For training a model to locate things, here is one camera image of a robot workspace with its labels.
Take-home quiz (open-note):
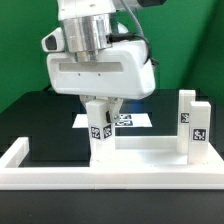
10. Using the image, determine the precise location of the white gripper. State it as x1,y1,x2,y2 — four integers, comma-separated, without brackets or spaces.
47,40,155,123

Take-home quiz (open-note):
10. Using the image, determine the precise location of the white desk tabletop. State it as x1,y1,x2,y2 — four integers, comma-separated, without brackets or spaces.
89,136,224,172

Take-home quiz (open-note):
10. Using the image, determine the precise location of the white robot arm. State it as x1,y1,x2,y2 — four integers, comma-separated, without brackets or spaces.
41,0,167,122

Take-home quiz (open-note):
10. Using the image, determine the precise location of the AprilTag marker sheet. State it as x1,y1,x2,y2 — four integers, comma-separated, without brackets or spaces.
73,113,152,128

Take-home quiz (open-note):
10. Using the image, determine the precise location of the white U-shaped fence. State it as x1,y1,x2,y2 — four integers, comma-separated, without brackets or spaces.
0,137,224,190

